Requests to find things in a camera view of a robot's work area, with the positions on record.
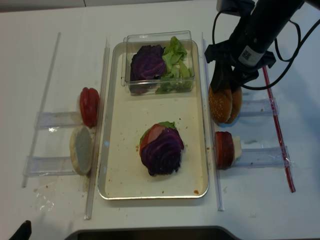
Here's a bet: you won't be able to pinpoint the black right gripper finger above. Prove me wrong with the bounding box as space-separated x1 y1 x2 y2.
228 67 246 94

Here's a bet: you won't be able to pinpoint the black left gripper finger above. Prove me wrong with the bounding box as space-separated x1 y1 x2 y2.
211 61 232 92

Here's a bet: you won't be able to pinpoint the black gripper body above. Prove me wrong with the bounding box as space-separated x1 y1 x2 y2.
205 32 276 84

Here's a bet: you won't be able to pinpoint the sesame top bun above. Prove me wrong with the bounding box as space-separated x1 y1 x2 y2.
208 86 232 124

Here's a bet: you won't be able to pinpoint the sesame bun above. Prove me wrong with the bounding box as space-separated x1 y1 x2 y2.
226 87 242 124
208 86 232 124

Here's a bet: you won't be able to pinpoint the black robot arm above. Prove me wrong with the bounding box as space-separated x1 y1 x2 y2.
204 0 320 93

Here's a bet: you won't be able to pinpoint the green lettuce leaves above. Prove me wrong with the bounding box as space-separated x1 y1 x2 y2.
155 36 193 94

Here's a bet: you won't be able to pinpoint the dark red meat patties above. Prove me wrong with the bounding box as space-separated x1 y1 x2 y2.
214 131 235 170

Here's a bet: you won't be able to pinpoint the green lettuce under stack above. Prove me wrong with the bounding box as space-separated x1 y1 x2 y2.
139 121 177 146

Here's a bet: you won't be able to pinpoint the pink meat slice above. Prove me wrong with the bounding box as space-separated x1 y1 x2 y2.
139 123 166 156

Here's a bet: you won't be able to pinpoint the white bread bun half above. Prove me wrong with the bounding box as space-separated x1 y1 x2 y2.
69 126 94 176

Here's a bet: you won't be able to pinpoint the clear holder upper right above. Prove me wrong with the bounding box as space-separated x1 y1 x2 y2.
239 98 279 117

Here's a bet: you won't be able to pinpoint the clear holder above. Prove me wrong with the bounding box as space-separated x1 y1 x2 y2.
232 146 291 168
23 156 77 177
34 111 83 130
239 98 279 117

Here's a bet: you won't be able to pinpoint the clear plastic container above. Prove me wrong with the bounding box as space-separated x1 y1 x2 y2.
121 30 195 96

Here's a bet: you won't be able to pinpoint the purple cabbage leaf in container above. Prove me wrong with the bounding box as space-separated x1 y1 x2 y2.
130 44 166 83

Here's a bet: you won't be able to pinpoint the clear holder lower right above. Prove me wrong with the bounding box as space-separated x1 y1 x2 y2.
232 146 291 168

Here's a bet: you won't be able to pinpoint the metal baking tray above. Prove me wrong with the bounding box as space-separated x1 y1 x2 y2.
97 43 209 200

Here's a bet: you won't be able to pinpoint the purple cabbage leaf on stack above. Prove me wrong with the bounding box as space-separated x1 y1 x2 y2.
140 127 184 176

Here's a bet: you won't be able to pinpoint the red plastic strip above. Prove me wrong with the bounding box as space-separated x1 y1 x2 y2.
261 65 297 194

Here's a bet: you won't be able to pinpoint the dark monitor edge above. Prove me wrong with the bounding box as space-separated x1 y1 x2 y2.
66 226 239 240

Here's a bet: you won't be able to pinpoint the clear holder upper left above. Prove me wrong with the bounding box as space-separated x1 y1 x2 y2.
34 111 83 130

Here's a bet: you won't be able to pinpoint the clear holder lower left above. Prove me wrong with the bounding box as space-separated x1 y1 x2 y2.
23 156 77 177

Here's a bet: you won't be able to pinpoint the black object bottom left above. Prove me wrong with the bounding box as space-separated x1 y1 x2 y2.
9 220 32 240

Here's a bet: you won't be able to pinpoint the black cable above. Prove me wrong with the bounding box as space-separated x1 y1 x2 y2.
211 9 320 91

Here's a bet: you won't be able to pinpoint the clear rail right of tray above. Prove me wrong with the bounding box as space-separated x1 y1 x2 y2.
201 33 225 212

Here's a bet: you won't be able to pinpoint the clear rail of tray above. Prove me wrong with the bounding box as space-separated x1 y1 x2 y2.
84 35 110 220
201 33 225 212

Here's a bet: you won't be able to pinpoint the clear rail left of tray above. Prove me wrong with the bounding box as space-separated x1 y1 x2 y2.
84 35 110 220

